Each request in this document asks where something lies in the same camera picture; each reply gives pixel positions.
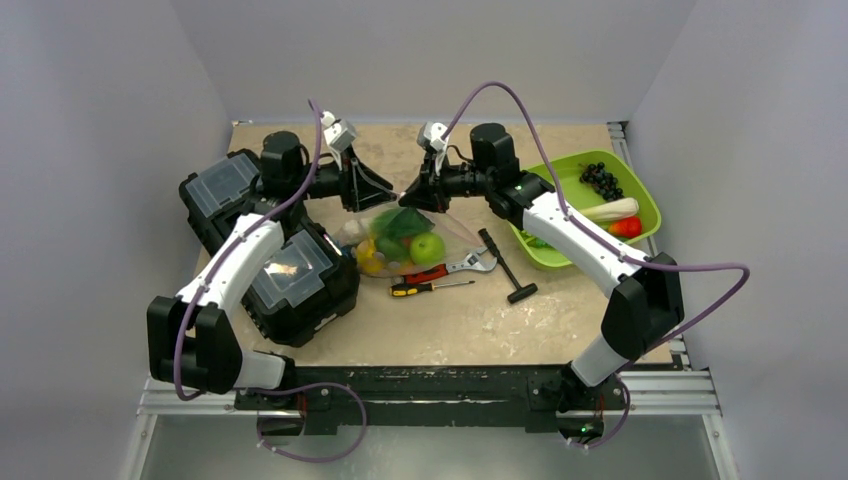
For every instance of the black toolbox far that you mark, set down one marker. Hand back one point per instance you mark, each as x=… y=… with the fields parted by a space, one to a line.
x=218 y=195

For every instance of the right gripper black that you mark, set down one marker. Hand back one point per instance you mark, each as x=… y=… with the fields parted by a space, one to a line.
x=434 y=187

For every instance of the green chili pepper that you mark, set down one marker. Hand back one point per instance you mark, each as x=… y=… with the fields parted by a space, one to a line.
x=538 y=242

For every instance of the black toolbox near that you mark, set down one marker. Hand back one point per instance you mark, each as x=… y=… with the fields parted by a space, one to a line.
x=304 y=286

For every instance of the dark grapes bunch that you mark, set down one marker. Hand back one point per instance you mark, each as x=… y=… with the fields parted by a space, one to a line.
x=604 y=183

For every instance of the celery stalk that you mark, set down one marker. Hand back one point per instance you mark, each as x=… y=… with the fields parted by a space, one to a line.
x=612 y=211

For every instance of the bok choy green white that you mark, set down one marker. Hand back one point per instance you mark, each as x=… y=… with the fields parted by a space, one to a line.
x=391 y=229

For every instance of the yellow lemon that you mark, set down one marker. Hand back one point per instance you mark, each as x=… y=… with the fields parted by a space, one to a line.
x=369 y=260

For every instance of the yellow black screwdriver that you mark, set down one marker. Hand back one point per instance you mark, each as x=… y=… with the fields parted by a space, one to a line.
x=403 y=290

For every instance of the clear zip top bag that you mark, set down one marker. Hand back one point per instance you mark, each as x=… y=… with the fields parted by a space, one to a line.
x=457 y=238

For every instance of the black toolbox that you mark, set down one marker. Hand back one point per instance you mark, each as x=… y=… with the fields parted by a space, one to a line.
x=304 y=286
x=218 y=195

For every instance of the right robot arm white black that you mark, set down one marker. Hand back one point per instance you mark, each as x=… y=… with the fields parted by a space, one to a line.
x=644 y=294

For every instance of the green apple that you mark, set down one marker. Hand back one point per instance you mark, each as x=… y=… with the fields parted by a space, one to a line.
x=427 y=248

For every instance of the red handled adjustable wrench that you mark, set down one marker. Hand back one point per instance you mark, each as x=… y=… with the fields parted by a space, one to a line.
x=476 y=260

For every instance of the red tomato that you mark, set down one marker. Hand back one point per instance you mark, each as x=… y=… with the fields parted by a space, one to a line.
x=628 y=228

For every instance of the green plastic basin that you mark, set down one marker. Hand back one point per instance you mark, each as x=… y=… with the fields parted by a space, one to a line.
x=582 y=196

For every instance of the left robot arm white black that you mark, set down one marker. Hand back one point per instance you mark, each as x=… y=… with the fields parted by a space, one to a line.
x=267 y=255

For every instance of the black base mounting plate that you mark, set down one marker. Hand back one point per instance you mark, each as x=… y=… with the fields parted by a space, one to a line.
x=536 y=398

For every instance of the black hammer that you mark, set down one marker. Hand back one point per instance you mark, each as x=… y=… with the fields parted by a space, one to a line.
x=520 y=292

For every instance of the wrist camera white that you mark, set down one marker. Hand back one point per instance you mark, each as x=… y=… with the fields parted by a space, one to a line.
x=431 y=136
x=338 y=134

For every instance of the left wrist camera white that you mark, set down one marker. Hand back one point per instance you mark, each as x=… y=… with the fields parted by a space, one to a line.
x=338 y=134

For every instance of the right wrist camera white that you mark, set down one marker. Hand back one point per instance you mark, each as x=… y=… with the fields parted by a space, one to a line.
x=431 y=136

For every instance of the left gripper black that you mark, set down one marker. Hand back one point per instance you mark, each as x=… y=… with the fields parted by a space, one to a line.
x=359 y=188

